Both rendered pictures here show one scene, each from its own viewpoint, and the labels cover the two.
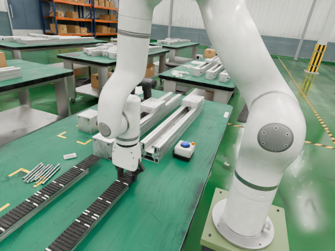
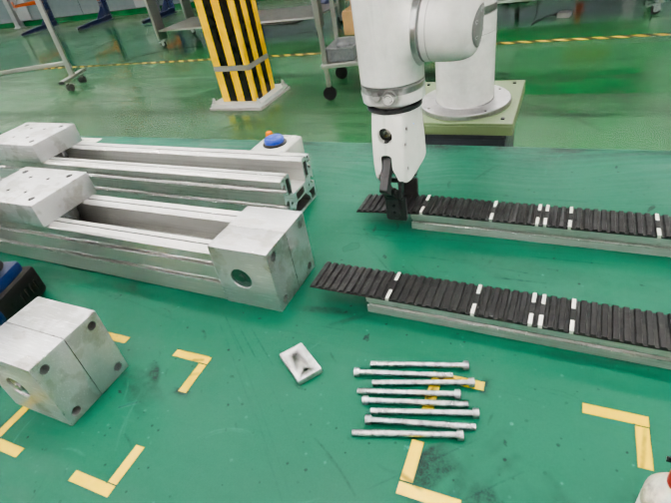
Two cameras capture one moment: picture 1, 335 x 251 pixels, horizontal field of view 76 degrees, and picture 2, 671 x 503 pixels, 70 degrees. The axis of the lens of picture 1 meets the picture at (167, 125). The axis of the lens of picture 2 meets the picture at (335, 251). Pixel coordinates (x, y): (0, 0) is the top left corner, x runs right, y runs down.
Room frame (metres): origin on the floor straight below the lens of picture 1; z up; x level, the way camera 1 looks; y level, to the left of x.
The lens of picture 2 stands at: (0.66, 0.78, 1.20)
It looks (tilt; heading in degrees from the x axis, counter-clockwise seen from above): 36 degrees down; 280
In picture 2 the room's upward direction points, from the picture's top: 11 degrees counter-clockwise
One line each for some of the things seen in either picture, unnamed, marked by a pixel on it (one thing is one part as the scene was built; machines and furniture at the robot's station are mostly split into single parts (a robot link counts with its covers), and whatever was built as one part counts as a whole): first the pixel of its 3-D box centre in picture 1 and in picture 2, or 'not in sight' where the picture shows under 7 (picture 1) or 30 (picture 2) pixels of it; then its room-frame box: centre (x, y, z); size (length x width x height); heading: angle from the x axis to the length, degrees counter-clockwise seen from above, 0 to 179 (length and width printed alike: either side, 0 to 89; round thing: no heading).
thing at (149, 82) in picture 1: (142, 92); not in sight; (1.49, 0.20, 0.89); 0.20 x 0.08 x 0.22; 70
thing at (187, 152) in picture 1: (182, 150); (276, 159); (0.89, -0.09, 0.81); 0.10 x 0.08 x 0.06; 69
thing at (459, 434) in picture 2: (33, 170); (406, 433); (0.67, 0.51, 0.78); 0.11 x 0.01 x 0.01; 175
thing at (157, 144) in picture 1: (179, 121); (128, 174); (1.19, -0.07, 0.82); 0.80 x 0.10 x 0.09; 159
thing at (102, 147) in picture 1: (110, 145); (269, 251); (0.84, 0.25, 0.83); 0.12 x 0.09 x 0.10; 69
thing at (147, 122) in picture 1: (151, 114); (52, 226); (1.26, 0.11, 0.82); 0.80 x 0.10 x 0.09; 159
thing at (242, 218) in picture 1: (248, 200); (464, 59); (0.50, -0.26, 0.90); 0.19 x 0.19 x 0.18
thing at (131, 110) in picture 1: (126, 115); (390, 24); (0.65, 0.14, 1.07); 0.09 x 0.08 x 0.13; 156
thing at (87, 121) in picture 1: (92, 121); (62, 350); (1.07, 0.42, 0.83); 0.11 x 0.10 x 0.10; 69
